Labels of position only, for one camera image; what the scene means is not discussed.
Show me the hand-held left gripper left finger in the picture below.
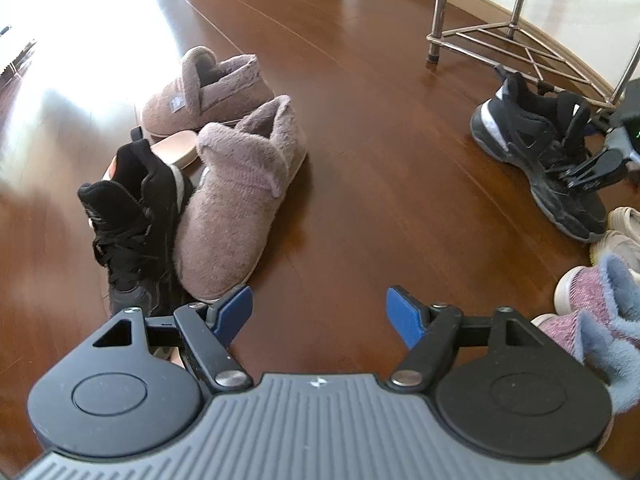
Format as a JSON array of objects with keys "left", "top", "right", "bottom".
[{"left": 92, "top": 284, "right": 253, "bottom": 392}]

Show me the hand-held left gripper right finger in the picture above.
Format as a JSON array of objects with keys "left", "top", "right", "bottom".
[{"left": 385, "top": 285, "right": 543, "bottom": 392}]

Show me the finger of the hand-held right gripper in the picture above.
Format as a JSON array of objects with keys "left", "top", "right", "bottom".
[{"left": 562, "top": 149, "right": 628, "bottom": 195}]

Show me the metal corner rack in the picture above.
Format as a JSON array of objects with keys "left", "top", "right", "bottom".
[{"left": 425, "top": 0, "right": 640, "bottom": 111}]

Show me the grey plush slipper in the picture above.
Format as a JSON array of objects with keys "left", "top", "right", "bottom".
[
  {"left": 172, "top": 95, "right": 308, "bottom": 303},
  {"left": 140, "top": 46, "right": 276, "bottom": 140}
]

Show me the black sneaker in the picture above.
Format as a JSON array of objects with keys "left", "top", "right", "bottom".
[
  {"left": 77, "top": 141, "right": 196, "bottom": 318},
  {"left": 470, "top": 72, "right": 608, "bottom": 243}
]

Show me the purple knit boot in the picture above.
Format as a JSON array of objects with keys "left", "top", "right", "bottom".
[
  {"left": 530, "top": 310, "right": 640, "bottom": 411},
  {"left": 555, "top": 254, "right": 640, "bottom": 331}
]

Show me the pink striped slide sandal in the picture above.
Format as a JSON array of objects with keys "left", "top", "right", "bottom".
[{"left": 102, "top": 130, "right": 201, "bottom": 181}]

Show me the white sneaker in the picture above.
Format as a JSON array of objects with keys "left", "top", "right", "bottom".
[
  {"left": 607, "top": 206, "right": 640, "bottom": 233},
  {"left": 590, "top": 230, "right": 640, "bottom": 267}
]

